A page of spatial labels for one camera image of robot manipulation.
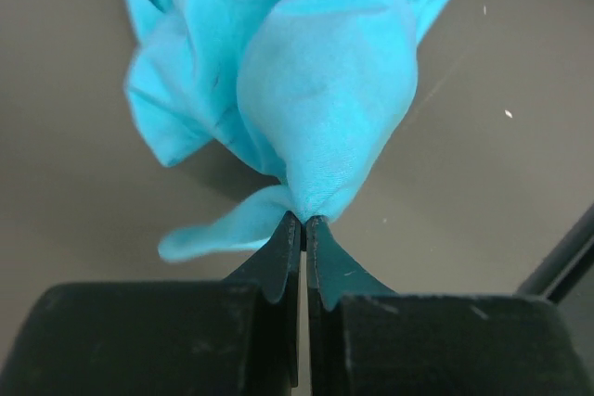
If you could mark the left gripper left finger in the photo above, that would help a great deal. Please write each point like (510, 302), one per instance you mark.
(274, 338)

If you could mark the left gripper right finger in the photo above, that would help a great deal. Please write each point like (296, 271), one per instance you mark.
(331, 274)

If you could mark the light blue t shirt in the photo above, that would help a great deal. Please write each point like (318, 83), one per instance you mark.
(306, 91)

